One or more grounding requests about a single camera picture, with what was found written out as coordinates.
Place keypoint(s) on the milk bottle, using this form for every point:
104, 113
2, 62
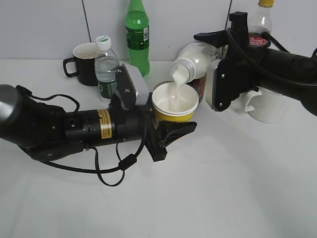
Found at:
193, 60

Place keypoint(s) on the brown coffee drink bottle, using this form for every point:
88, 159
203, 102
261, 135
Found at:
199, 85

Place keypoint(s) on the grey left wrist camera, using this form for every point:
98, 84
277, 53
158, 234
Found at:
131, 87

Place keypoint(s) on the black ceramic mug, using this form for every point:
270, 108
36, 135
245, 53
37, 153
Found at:
84, 59

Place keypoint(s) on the white ceramic mug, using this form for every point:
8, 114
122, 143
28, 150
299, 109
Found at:
263, 105

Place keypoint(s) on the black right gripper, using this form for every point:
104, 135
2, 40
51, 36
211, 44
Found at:
234, 72

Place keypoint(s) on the clear water bottle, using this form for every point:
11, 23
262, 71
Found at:
106, 66

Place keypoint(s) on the red ceramic mug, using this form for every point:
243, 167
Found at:
161, 83

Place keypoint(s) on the cola bottle yellow cap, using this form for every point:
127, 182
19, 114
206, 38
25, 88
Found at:
260, 22

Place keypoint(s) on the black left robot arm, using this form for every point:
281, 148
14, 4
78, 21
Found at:
49, 133

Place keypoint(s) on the green soda bottle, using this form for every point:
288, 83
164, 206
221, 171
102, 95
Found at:
138, 36

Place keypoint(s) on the yellow paper cup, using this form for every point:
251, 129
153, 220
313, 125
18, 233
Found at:
174, 103

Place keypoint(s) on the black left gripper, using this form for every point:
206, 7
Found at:
136, 124

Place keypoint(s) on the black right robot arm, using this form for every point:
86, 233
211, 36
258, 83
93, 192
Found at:
288, 74

